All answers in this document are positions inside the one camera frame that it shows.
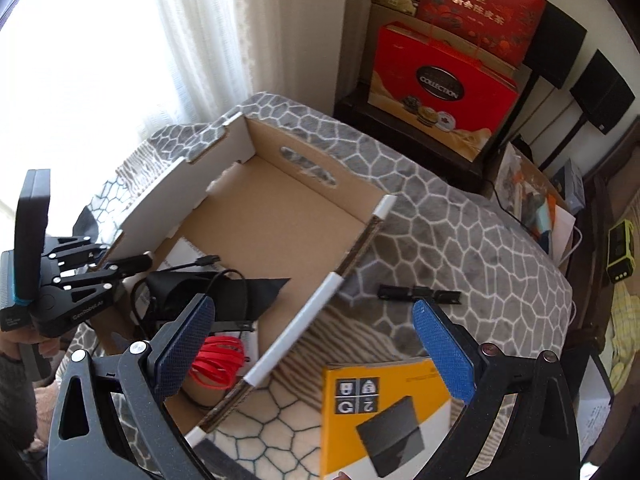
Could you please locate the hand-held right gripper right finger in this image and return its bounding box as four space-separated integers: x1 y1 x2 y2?
411 297 583 480

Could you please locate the yellow product box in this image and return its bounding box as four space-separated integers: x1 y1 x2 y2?
320 357 456 480

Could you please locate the white envelope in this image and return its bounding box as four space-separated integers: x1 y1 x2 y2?
542 205 578 267

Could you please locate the person's left hand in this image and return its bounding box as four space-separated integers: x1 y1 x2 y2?
0 331 68 359

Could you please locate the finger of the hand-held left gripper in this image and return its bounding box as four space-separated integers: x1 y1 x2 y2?
54 254 154 297
44 234 110 274

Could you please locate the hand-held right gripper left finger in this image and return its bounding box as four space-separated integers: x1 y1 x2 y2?
45 294 217 480

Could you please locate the red cable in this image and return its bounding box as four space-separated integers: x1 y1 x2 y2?
189 336 248 391

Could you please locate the white curtain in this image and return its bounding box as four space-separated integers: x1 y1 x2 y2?
0 0 351 241

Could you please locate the white paper sheet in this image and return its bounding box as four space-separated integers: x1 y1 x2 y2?
160 237 211 278

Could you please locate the red gift box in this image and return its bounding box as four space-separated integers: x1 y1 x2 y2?
367 22 521 163

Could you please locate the printed paper booklet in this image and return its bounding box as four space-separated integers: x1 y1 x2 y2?
212 327 261 367

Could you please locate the white printed paper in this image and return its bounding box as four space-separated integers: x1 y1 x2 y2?
577 352 613 451

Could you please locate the red gift bag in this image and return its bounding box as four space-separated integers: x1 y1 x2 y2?
416 0 547 68

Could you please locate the black speaker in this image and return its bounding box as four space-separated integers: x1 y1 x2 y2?
570 49 636 136
522 0 588 88

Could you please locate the yellow cloth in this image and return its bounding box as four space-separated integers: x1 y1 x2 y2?
607 280 640 393

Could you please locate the blue box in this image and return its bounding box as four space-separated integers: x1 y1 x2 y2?
550 159 586 213

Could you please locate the black cloth pouch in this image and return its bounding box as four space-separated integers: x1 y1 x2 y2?
145 270 292 323

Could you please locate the black cable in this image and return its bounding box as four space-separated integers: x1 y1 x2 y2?
131 254 256 361

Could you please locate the green device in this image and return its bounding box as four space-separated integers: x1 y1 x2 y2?
606 220 640 283

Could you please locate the teal case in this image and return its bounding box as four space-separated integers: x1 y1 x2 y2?
530 210 553 241

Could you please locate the grey patterned blanket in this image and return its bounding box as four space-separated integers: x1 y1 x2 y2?
65 91 573 480

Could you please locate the white cardboard box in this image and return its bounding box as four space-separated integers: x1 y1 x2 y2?
92 110 398 446

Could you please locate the black plastic bracket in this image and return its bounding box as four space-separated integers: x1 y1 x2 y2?
378 285 463 307

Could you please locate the clear plastic bag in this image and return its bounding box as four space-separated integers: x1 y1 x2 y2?
497 142 532 221

